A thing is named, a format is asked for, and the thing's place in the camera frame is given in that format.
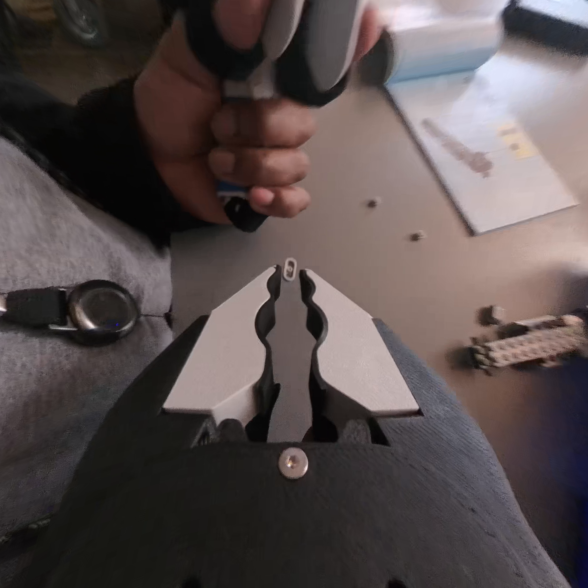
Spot black lanyard strap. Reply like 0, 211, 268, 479
0, 287, 70, 328

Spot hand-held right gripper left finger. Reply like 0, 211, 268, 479
162, 265, 282, 422

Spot black round badge reel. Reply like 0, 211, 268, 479
68, 279, 140, 346

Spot person's left hand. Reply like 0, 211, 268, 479
133, 0, 383, 226

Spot grey toy brick model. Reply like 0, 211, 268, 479
448, 312, 588, 373

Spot toy instruction booklet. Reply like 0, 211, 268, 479
383, 18, 580, 237

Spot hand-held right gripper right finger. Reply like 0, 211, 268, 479
299, 268, 420, 420

